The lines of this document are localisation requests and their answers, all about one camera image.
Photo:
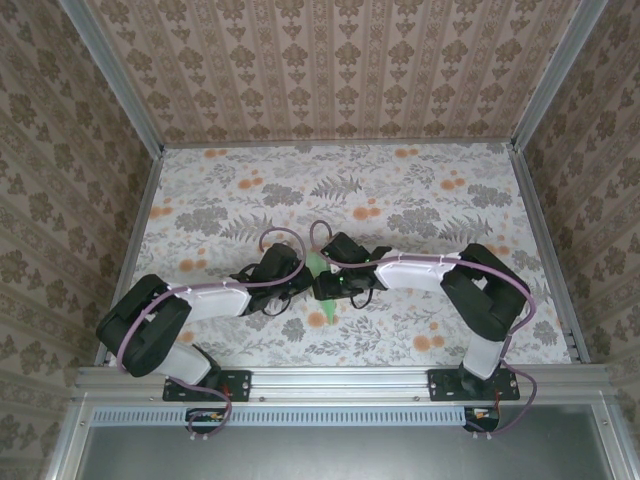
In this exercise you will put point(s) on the light green cloth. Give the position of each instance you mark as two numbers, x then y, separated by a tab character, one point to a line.
315	265

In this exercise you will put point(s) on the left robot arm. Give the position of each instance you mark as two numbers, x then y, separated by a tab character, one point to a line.
215	304

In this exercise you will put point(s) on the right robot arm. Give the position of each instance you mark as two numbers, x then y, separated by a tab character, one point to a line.
410	275

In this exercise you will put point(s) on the floral table cover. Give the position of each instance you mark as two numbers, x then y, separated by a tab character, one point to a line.
390	340

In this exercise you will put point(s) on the grey metal panel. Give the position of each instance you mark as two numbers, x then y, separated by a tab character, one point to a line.
340	457

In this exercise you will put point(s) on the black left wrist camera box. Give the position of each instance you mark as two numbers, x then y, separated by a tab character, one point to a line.
280	262

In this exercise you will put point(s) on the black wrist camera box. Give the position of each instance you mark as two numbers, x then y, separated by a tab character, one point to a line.
280	262
342	248

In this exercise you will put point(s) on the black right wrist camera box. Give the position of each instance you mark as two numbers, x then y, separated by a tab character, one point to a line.
342	248

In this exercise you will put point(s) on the aluminium mounting rail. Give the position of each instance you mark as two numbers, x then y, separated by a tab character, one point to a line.
340	382

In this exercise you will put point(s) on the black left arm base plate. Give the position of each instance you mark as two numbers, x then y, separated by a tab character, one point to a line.
240	385

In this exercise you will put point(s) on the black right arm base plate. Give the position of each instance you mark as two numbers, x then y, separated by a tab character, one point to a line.
442	385

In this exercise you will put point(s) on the aluminium side rail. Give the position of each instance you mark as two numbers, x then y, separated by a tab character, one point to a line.
533	200
144	200

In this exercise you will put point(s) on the aluminium lower frame bar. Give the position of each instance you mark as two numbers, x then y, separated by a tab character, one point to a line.
611	440
70	440

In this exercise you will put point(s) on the aluminium corner post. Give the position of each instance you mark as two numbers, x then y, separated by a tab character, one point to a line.
555	75
123	85

